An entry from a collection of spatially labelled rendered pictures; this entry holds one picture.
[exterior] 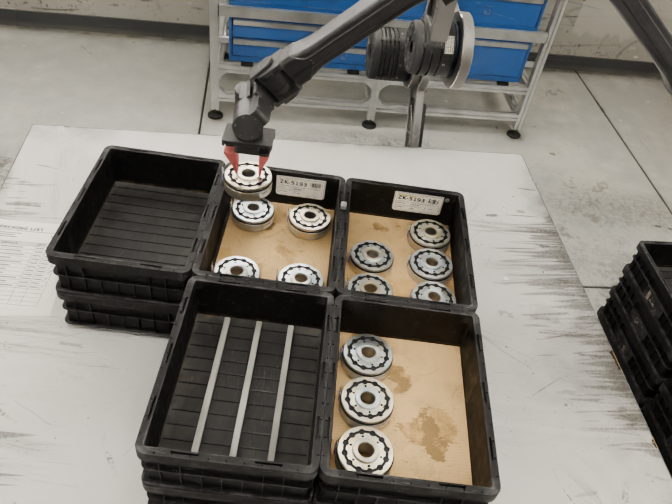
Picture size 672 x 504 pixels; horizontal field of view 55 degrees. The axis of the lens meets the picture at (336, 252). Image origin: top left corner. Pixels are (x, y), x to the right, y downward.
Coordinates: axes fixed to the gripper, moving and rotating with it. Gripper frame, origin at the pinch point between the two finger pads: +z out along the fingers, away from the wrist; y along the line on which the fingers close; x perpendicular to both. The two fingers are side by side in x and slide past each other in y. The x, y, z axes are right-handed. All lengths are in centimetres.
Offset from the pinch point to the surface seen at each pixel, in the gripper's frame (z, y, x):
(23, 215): 35, -62, 14
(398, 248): 23.2, 36.5, 6.6
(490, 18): 43, 86, 201
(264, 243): 22.8, 3.8, 2.0
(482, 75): 73, 90, 201
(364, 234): 23.1, 27.9, 10.0
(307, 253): 22.9, 14.4, 0.5
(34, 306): 35, -47, -16
